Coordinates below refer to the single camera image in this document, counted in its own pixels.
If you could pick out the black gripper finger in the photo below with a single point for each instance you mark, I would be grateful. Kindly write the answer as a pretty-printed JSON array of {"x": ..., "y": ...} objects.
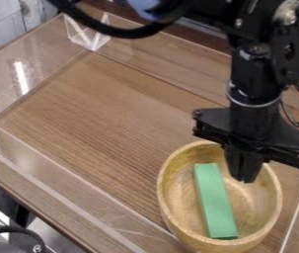
[
  {"x": 254, "y": 161},
  {"x": 236, "y": 162}
]

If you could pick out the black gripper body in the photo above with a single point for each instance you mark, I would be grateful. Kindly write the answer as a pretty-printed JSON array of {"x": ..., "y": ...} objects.
[{"x": 276, "y": 141}]

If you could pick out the green rectangular block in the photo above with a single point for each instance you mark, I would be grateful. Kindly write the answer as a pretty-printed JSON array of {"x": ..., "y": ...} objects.
[{"x": 216, "y": 207}]

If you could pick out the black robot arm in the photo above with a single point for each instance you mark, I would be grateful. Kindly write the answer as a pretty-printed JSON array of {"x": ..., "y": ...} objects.
[{"x": 262, "y": 30}]

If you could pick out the brown wooden bowl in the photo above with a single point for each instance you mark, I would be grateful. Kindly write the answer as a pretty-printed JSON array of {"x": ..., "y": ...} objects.
[{"x": 256, "y": 202}]

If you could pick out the grey metal device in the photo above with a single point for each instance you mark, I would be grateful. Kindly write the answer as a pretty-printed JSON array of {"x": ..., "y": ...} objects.
[{"x": 57, "y": 242}]

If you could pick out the clear acrylic corner bracket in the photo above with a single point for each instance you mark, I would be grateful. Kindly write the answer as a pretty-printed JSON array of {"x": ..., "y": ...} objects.
[{"x": 85, "y": 36}]

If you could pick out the clear acrylic tray wall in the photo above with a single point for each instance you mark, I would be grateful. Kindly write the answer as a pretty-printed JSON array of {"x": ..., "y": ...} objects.
[{"x": 91, "y": 119}]

